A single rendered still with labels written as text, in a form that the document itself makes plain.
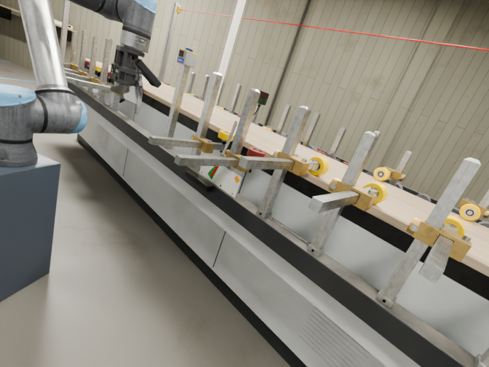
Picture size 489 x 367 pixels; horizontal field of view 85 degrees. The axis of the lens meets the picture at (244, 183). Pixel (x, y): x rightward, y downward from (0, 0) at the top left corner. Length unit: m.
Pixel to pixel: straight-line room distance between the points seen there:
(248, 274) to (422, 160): 4.41
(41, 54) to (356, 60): 4.54
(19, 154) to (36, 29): 0.51
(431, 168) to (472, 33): 2.07
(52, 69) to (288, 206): 1.16
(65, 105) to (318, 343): 1.48
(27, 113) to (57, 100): 0.14
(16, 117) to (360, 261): 1.38
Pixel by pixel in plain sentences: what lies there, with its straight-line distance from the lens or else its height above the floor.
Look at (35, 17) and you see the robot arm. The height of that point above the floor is 1.13.
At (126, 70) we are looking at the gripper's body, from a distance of 1.03.
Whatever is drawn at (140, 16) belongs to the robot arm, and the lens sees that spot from 1.03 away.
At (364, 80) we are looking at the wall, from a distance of 5.18.
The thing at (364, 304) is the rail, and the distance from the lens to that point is 0.95.
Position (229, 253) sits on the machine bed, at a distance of 1.56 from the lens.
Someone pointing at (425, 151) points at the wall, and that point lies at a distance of 5.45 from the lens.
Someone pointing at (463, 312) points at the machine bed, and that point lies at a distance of 1.16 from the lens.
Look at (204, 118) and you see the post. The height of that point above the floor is 0.95.
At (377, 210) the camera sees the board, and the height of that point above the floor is 0.89.
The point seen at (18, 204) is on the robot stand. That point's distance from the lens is 1.36.
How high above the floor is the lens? 1.14
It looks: 18 degrees down
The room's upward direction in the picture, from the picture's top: 19 degrees clockwise
